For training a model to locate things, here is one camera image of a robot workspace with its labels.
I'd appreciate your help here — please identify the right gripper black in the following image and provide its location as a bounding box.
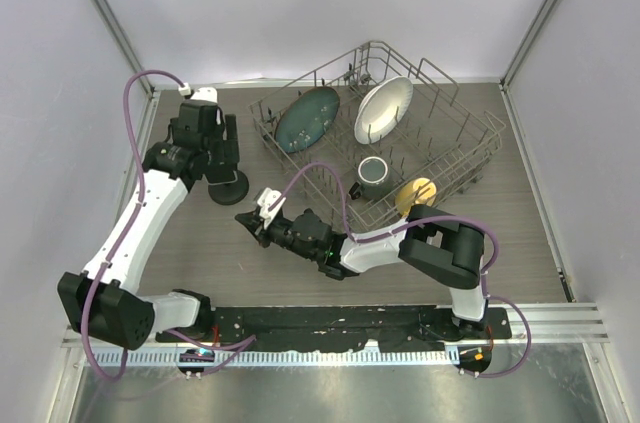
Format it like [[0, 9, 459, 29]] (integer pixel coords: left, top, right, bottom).
[[237, 209, 318, 262]]

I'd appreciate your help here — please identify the black phone stand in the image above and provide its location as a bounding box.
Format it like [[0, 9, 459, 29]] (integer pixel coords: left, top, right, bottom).
[[208, 170, 250, 206]]

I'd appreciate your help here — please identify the black smartphone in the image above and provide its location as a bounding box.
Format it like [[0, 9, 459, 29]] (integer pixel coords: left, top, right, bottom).
[[206, 164, 237, 185]]

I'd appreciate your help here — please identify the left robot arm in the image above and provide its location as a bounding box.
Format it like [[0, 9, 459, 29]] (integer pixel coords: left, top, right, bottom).
[[57, 88, 249, 350]]

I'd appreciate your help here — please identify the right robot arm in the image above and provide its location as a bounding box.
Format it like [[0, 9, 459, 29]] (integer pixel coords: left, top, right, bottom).
[[235, 205, 488, 338]]

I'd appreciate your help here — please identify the teal ceramic plate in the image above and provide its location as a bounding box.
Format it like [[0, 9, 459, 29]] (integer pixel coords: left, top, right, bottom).
[[274, 86, 340, 154]]

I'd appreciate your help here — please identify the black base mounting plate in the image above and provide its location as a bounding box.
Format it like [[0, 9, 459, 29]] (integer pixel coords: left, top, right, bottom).
[[179, 305, 512, 353]]

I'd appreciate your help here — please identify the dark green mug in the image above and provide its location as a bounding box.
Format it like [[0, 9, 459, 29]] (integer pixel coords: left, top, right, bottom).
[[349, 156, 393, 201]]

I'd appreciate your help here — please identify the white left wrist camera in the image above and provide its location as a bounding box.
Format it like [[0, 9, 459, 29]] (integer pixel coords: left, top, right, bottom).
[[178, 84, 222, 127]]

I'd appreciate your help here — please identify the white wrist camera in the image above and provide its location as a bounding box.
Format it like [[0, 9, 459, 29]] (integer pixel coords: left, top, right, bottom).
[[256, 188, 286, 228], [178, 84, 222, 127]]

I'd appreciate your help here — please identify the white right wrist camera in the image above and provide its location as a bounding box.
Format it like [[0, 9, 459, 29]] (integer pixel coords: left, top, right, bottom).
[[256, 188, 286, 228]]

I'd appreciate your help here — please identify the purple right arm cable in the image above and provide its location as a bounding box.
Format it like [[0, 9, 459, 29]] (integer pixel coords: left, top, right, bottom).
[[279, 161, 502, 284]]

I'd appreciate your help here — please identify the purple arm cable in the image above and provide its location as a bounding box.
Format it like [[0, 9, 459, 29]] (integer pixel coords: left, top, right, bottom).
[[79, 69, 259, 383], [279, 161, 502, 284]]

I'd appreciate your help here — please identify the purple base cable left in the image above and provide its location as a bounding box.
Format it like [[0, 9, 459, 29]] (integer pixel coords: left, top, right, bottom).
[[164, 327, 259, 377]]

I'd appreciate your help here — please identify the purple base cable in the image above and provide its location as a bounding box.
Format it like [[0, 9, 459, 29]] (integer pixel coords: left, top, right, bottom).
[[164, 327, 259, 377], [459, 295, 531, 379]]

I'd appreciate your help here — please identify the grey wire dish rack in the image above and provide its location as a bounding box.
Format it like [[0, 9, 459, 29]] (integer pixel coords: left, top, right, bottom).
[[249, 41, 505, 232]]

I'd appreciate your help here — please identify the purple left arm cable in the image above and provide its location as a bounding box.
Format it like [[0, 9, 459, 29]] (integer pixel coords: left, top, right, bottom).
[[79, 69, 259, 383]]

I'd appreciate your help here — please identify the white slotted cable duct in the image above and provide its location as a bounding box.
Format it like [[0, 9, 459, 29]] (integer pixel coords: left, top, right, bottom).
[[85, 348, 460, 368]]

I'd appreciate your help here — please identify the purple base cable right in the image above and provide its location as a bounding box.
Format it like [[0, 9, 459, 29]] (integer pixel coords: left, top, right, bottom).
[[459, 295, 531, 379]]

